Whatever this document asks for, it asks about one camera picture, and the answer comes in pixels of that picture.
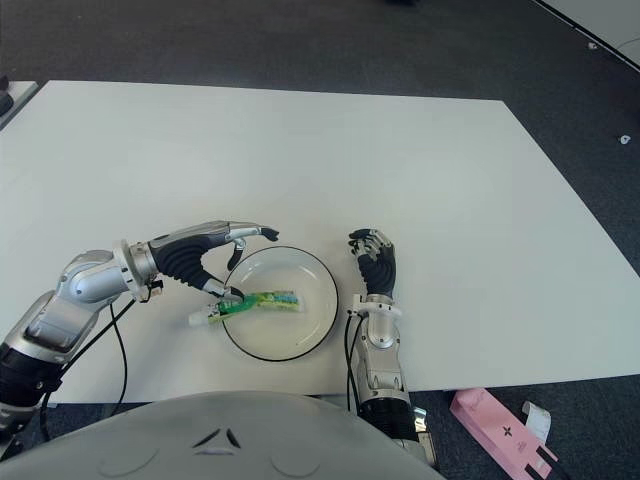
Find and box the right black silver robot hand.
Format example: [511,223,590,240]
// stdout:
[347,227,399,297]

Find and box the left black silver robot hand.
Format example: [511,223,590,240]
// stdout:
[147,219,281,304]

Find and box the green white toothpaste tube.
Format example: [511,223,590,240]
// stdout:
[188,288,305,329]

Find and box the white plate with black rim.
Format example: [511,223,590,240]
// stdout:
[221,245,339,362]

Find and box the grey robot torso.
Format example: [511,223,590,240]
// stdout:
[0,390,446,480]

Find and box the pink cardboard box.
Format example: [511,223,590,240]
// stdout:
[449,388,559,480]

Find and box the white paper tag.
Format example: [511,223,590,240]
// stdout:
[521,400,553,444]

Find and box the white side table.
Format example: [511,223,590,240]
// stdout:
[0,80,40,132]

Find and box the white background table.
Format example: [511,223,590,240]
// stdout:
[532,0,640,71]

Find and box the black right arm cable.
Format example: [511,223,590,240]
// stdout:
[343,309,364,414]

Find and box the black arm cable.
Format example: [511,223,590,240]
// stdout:
[343,309,364,414]
[39,297,136,444]

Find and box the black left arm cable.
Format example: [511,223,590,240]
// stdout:
[39,297,136,444]

